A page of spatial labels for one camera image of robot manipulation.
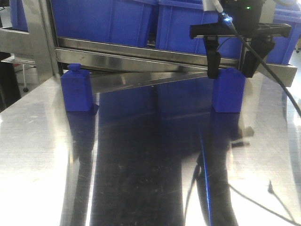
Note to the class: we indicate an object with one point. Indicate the blue bottle-shaped part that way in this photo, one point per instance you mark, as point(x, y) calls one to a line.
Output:
point(77, 89)
point(228, 91)

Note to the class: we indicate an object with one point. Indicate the blue bin far right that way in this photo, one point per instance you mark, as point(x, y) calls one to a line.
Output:
point(284, 47)

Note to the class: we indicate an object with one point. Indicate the blue plastic bin left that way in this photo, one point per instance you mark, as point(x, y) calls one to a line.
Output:
point(125, 22)

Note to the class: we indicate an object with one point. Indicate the blue bin far left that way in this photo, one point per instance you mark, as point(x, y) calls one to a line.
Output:
point(17, 13)

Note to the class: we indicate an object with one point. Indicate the blue plastic bin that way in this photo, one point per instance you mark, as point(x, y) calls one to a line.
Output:
point(174, 20)
point(125, 22)

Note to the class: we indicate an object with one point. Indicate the stainless steel shelf frame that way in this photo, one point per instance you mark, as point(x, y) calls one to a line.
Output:
point(125, 66)

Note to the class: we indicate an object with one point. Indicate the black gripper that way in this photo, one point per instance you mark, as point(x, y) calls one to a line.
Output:
point(238, 17)

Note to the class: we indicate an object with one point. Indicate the blue plastic bin right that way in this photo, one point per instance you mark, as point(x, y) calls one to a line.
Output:
point(174, 20)

